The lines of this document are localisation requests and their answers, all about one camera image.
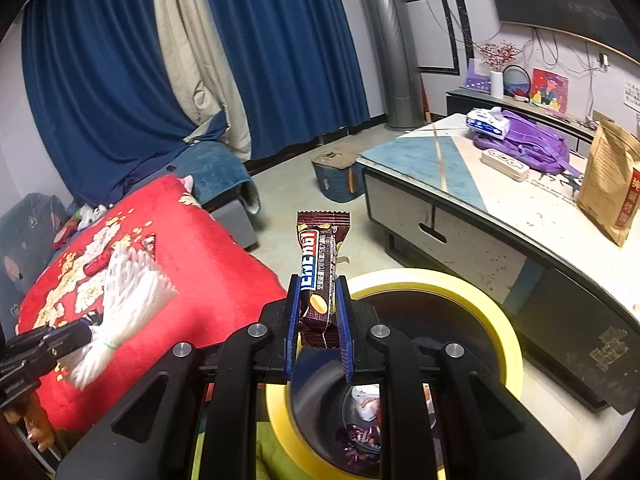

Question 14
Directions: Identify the brown candy bar wrapper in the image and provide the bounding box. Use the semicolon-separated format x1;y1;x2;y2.
296;210;352;350

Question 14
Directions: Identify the blue grey blanket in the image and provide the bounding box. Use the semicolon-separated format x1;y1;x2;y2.
127;110;262;216

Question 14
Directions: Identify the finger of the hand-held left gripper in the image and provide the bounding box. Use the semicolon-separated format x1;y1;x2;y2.
47;320;99;359

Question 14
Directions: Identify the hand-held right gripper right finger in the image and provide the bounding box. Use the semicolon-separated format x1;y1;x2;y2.
334;275;583;480

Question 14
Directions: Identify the yellow rimmed trash bin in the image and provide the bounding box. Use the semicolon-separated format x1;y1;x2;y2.
265;268;523;480

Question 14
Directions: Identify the blue curtain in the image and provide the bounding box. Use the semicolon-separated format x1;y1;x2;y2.
22;0;201;206
197;0;371;161

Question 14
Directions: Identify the person's left hand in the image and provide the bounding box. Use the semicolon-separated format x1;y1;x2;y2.
6;394;55;461

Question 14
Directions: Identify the cream curtain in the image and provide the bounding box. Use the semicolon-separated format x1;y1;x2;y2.
147;0;251;161

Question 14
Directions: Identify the grey upholstered sofa back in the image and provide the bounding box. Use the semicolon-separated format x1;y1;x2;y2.
0;192;68;333

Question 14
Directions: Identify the white plush toy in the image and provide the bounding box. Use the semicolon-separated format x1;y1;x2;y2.
77;204;108;231

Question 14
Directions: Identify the round blue ornament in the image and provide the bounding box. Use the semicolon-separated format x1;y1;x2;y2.
502;64;532;101

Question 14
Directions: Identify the white blue coffee table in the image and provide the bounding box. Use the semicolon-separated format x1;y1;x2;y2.
360;112;640;413

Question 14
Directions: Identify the white vase with red berries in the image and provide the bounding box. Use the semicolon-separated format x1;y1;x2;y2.
477;40;523;99

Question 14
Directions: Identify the purple box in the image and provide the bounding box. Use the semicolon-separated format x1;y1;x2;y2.
465;58;493;92

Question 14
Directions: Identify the red patterned cushion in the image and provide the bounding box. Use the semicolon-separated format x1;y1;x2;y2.
15;175;301;433

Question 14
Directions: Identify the brown paper bag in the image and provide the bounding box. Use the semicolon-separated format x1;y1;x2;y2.
575;117;640;248

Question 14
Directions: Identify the white foam net sleeve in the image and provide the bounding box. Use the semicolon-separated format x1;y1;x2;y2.
67;247;178;391

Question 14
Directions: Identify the green cloth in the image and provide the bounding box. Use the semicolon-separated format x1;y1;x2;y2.
192;400;301;480

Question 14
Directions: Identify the colourful painting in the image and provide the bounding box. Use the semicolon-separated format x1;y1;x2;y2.
530;67;570;113

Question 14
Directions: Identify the white blue tissue pack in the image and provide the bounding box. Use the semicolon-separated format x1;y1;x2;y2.
464;107;511;141

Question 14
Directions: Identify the white power strip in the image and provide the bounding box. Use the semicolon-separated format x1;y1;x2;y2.
480;147;530;182

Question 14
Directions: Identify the purple snack wrapper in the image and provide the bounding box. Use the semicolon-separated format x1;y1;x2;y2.
340;422;385;461

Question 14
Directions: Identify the blue storage box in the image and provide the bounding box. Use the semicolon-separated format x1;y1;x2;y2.
314;160;367;204

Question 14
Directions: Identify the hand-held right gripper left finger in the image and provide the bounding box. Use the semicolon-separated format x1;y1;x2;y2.
55;274;306;480

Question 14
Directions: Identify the cardboard sheet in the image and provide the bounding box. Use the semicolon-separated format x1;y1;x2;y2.
311;145;369;169

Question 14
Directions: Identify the silver tower air conditioner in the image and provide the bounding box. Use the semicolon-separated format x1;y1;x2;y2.
352;0;426;131

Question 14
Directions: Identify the purple backpack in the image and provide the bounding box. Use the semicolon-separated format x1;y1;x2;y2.
472;109;583;178

